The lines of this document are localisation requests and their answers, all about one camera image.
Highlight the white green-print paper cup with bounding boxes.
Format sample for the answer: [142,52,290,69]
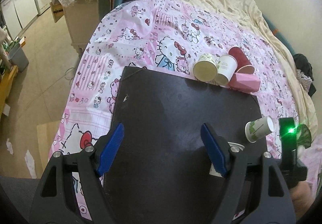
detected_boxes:
[245,116,275,143]

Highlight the cream floral paper cup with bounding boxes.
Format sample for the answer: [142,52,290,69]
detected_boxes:
[193,53,218,82]

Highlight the white green-leaf paper cup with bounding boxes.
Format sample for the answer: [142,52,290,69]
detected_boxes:
[215,54,237,85]

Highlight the pink faceted cup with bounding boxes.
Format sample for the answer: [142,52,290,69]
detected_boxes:
[228,73,260,93]

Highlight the dark red ribbed cup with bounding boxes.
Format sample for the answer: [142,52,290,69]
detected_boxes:
[228,46,255,74]

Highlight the black square board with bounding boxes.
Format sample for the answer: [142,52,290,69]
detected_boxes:
[104,67,266,223]

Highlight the cream yellow blanket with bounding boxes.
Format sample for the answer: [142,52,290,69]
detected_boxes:
[157,0,319,136]

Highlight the dark clothes pile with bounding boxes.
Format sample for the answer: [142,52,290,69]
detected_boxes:
[293,53,317,97]

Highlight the pink Hello Kitty bedsheet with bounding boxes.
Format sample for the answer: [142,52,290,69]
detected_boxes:
[50,0,300,157]

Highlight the grey trash bin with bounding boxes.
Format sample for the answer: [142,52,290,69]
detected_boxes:
[8,43,29,73]

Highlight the beige wooden nightstand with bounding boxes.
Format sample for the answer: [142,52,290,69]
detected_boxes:
[50,0,100,56]

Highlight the white kitchen cabinets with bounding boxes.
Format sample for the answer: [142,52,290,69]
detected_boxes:
[1,0,38,38]

